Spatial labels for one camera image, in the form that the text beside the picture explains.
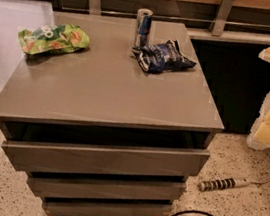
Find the blue chip bag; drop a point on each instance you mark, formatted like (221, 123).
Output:
(162, 57)

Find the green chip bag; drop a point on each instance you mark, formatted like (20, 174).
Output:
(53, 39)

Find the white power strip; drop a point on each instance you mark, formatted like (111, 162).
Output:
(223, 184)

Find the blue silver drink can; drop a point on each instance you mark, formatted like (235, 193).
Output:
(143, 25)

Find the grey drawer cabinet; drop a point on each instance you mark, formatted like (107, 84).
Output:
(102, 97)

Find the middle grey drawer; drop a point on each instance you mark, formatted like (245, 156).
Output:
(105, 189)

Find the grey drawer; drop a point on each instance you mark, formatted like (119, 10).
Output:
(71, 158)
(148, 208)
(105, 189)

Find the bottom grey drawer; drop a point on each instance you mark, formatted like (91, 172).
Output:
(148, 208)

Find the top grey drawer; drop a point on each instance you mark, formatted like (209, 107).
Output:
(71, 158)

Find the wooden wall counter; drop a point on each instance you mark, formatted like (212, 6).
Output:
(177, 3)

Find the right metal bracket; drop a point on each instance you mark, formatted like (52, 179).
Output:
(218, 25)

